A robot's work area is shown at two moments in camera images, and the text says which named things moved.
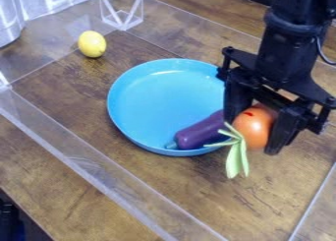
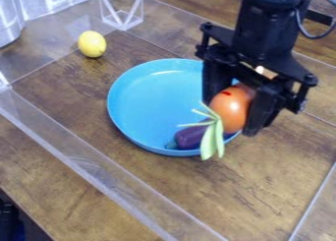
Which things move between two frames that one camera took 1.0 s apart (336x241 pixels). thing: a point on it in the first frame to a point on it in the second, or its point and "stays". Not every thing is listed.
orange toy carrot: [251, 131] to [227, 113]
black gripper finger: [289, 121] to [265, 101]
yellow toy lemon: [92, 43] stays
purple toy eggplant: [201, 133] stays
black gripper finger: [237, 99] to [216, 79]
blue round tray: [155, 95] stays
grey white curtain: [23, 5] stays
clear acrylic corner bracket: [121, 19] stays
